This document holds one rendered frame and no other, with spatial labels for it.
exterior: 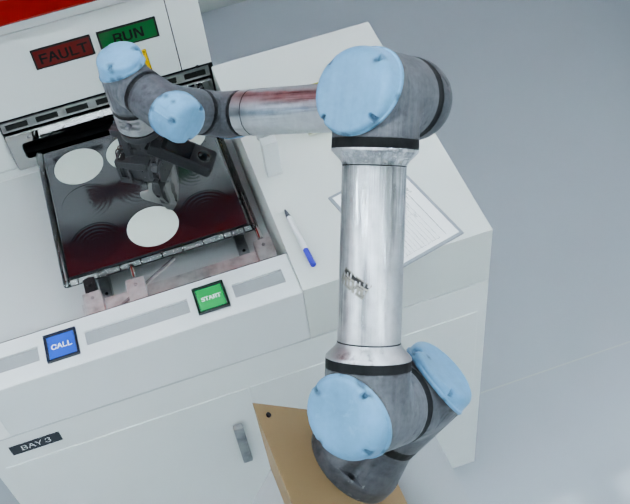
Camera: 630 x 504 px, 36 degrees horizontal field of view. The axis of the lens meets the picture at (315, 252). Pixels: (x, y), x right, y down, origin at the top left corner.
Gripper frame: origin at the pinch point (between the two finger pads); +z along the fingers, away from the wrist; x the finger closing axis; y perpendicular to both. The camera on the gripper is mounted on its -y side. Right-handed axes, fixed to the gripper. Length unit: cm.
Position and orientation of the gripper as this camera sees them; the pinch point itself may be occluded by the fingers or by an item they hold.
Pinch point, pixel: (175, 203)
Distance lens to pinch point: 182.1
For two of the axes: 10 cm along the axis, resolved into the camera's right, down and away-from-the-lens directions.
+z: 0.9, 6.2, 7.8
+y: -9.7, -1.1, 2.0
